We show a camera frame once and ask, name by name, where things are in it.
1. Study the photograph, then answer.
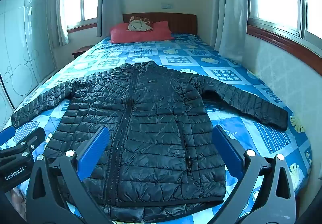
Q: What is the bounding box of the white wardrobe with circle pattern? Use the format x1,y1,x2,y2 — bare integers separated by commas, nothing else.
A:
0,0,59,134

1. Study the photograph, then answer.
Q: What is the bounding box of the black puffer jacket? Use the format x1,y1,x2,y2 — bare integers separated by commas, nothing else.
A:
11,61,288,216

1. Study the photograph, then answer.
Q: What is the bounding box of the short white curtain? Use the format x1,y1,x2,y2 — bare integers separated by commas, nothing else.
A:
46,0,70,47

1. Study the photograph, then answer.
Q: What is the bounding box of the wide window with wooden sill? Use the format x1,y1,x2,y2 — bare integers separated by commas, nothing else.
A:
246,0,322,77

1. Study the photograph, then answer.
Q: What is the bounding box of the red pillow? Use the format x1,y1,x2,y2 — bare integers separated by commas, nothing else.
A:
109,21,175,44

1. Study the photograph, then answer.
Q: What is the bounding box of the wooden nightstand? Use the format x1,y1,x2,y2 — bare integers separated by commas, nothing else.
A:
72,45,95,60

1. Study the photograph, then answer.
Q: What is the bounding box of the long white curtain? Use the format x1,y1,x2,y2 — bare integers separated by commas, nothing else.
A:
217,0,250,61

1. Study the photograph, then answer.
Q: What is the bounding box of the bed with blue patterned sheet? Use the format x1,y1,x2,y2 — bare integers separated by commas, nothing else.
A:
0,33,313,224

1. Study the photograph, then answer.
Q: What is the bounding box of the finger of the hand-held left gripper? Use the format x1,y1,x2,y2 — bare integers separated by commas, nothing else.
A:
10,127,46,161
0,126,16,150

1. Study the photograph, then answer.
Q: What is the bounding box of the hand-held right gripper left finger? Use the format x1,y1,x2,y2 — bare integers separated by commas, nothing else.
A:
25,126,111,224

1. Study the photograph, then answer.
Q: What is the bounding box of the long grey curtain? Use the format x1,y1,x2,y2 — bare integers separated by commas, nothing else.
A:
97,0,125,38

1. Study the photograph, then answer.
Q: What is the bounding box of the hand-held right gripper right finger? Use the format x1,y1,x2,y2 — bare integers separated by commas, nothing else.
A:
209,125,298,224

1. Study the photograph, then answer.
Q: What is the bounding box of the wooden headboard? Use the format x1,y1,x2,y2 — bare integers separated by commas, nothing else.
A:
122,12,198,36

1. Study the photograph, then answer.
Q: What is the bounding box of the white printed cushion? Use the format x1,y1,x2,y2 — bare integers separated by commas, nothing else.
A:
128,16,154,32

